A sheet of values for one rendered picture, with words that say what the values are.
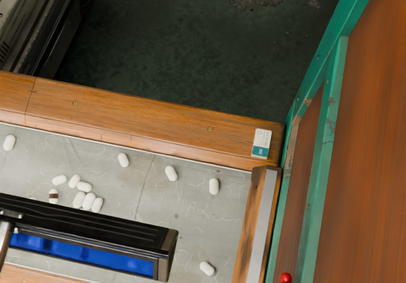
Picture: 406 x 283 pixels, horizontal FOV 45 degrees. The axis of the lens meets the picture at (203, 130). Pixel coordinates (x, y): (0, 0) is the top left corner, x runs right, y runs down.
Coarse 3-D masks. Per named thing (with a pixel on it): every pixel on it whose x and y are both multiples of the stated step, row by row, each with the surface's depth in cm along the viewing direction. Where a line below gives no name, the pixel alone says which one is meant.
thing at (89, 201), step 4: (88, 196) 108; (92, 196) 108; (84, 200) 108; (88, 200) 108; (92, 200) 108; (84, 204) 107; (88, 204) 107; (92, 204) 108; (84, 208) 108; (88, 208) 108
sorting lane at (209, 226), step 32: (0, 128) 115; (0, 160) 113; (32, 160) 112; (64, 160) 112; (96, 160) 112; (160, 160) 111; (192, 160) 111; (32, 192) 111; (64, 192) 110; (96, 192) 110; (128, 192) 110; (160, 192) 110; (192, 192) 109; (224, 192) 109; (160, 224) 108; (192, 224) 108; (224, 224) 107; (32, 256) 107; (192, 256) 106; (224, 256) 106
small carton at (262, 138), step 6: (258, 132) 108; (264, 132) 108; (270, 132) 108; (258, 138) 107; (264, 138) 107; (270, 138) 107; (258, 144) 107; (264, 144) 107; (252, 150) 107; (258, 150) 107; (264, 150) 107; (252, 156) 108; (258, 156) 107; (264, 156) 106
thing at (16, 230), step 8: (16, 216) 72; (0, 224) 71; (8, 224) 71; (0, 232) 71; (8, 232) 71; (16, 232) 72; (0, 240) 70; (8, 240) 71; (0, 248) 70; (8, 248) 71; (0, 256) 70; (0, 264) 70; (0, 272) 70
